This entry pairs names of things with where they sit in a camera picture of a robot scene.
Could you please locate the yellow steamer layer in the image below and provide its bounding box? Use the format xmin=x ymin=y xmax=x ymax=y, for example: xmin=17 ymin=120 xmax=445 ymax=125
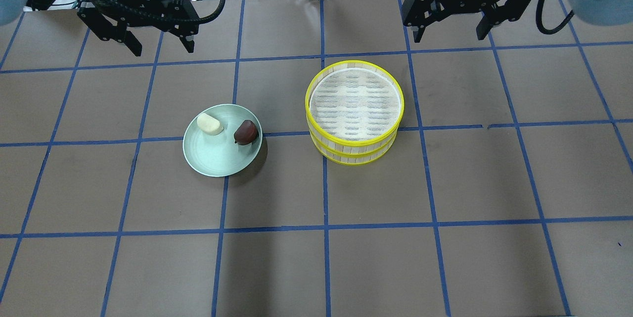
xmin=304 ymin=60 xmax=405 ymax=147
xmin=310 ymin=133 xmax=397 ymax=166

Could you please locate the brown bun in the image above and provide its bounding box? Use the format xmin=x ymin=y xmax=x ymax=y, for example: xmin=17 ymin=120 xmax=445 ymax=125
xmin=233 ymin=120 xmax=259 ymax=146

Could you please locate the light green plate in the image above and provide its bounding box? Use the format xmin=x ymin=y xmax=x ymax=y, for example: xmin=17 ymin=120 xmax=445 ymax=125
xmin=181 ymin=104 xmax=263 ymax=177

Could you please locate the white bun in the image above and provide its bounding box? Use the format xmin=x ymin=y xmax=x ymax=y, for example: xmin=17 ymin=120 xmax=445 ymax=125
xmin=196 ymin=112 xmax=224 ymax=136

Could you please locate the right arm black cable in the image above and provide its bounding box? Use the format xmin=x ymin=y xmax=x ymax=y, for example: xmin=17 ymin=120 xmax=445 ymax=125
xmin=537 ymin=0 xmax=575 ymax=35

